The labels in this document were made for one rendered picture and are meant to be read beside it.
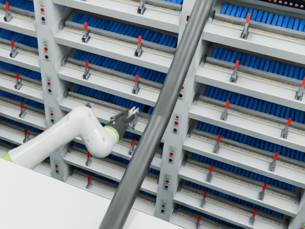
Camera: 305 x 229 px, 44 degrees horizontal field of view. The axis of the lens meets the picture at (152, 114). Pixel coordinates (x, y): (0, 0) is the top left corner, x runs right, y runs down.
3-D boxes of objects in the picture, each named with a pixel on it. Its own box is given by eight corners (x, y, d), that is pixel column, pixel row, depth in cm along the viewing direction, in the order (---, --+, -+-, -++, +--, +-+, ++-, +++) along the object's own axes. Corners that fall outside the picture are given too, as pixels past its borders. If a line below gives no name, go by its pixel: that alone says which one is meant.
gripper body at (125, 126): (106, 134, 172) (115, 125, 180) (123, 139, 170) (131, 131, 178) (107, 120, 169) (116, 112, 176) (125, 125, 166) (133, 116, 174)
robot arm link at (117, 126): (120, 127, 161) (100, 121, 163) (117, 150, 166) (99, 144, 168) (126, 121, 166) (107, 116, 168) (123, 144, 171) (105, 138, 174)
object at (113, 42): (174, 75, 166) (174, 53, 155) (56, 42, 182) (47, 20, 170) (189, 44, 177) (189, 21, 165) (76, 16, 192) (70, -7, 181)
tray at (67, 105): (164, 143, 190) (164, 133, 182) (61, 109, 205) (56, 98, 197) (178, 112, 200) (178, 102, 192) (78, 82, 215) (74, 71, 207)
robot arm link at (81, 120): (27, 172, 156) (25, 177, 145) (10, 150, 154) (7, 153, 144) (100, 122, 163) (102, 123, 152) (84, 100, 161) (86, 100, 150)
